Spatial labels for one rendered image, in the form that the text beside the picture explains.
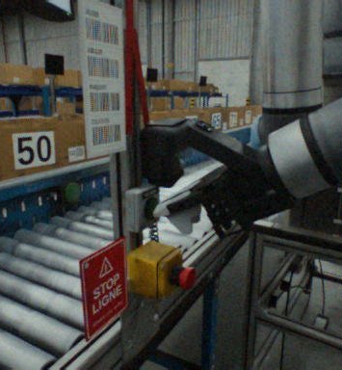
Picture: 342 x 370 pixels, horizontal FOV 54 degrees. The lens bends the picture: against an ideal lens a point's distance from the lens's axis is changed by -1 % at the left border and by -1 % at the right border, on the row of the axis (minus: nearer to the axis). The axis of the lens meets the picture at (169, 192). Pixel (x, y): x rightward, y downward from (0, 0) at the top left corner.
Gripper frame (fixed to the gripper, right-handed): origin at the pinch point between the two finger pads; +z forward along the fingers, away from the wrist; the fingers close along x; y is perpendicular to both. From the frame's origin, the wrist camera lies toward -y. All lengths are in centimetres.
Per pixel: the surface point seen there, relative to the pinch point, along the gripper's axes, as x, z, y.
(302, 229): 48, -4, 35
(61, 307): -7.5, 26.4, 7.9
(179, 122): 7.4, -7.4, -9.5
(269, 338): 64, 35, 86
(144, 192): -0.3, 0.3, -3.2
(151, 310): 0.2, 14.8, 18.0
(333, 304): 124, 24, 123
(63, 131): 48, 53, -28
